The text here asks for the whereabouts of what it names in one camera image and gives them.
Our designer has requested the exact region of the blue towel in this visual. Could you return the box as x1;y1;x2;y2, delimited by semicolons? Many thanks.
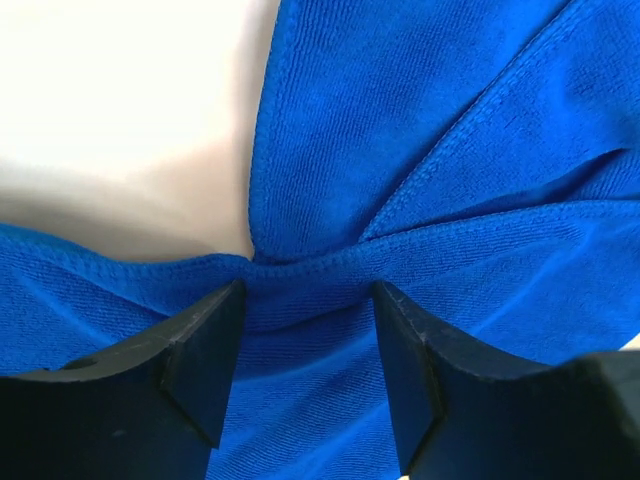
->
1;1;639;479

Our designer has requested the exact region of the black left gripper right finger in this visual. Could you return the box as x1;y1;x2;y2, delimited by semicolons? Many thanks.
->
372;282;571;473

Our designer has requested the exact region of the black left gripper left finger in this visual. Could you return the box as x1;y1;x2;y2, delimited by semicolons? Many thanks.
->
14;280;246;448

